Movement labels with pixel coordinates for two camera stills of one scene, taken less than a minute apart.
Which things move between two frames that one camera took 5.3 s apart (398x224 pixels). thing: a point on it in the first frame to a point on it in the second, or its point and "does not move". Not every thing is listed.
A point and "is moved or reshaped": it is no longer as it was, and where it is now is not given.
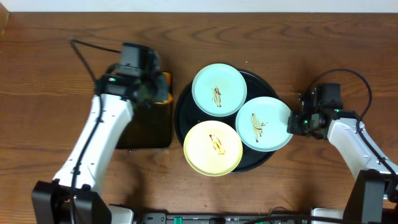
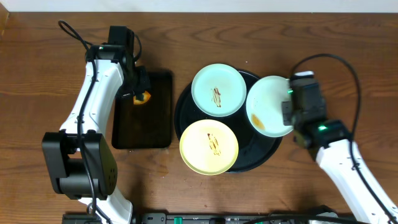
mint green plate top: (219, 89) does not move
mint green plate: (262, 124) to (264, 106)
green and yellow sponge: (163, 84) is moved or reshaped
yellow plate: (212, 148) does not move
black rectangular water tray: (149, 127) does not move
